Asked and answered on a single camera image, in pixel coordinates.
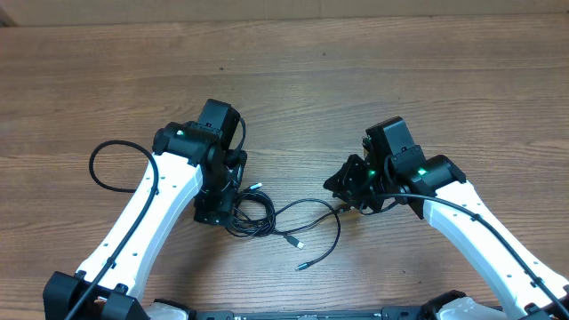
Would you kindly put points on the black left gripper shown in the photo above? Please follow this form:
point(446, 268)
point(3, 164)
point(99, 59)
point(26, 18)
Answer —
point(206, 203)

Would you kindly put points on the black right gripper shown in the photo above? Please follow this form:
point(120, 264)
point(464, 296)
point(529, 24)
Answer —
point(348, 188)

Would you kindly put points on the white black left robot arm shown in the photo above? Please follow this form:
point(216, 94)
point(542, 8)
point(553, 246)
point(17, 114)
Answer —
point(190, 163)

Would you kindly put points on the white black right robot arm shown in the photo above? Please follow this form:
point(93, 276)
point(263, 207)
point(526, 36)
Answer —
point(438, 191)

